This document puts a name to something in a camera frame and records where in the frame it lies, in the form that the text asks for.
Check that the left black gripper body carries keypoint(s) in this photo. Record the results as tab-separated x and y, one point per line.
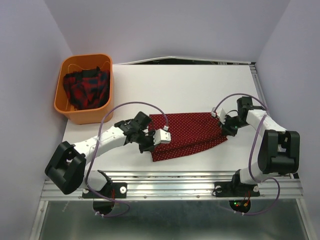
145	141

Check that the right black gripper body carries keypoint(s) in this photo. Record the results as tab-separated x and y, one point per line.
232	124

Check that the red polka dot skirt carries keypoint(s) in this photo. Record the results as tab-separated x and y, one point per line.
191	133

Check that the red black plaid skirt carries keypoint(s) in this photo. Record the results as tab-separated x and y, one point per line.
87	89

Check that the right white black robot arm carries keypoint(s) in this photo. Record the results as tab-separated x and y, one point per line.
245	102

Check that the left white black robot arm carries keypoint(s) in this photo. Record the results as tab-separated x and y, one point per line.
70	167

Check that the orange plastic bin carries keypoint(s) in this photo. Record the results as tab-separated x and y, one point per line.
78	63

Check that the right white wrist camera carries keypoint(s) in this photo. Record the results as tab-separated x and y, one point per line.
219	113

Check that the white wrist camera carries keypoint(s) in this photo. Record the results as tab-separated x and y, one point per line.
219	113
161	136

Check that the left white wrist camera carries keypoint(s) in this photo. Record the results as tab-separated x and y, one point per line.
161	136

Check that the aluminium front rail frame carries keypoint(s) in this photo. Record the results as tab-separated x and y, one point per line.
176	206

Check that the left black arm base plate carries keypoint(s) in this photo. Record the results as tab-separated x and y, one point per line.
115	190

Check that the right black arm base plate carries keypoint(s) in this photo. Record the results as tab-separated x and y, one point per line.
227	189

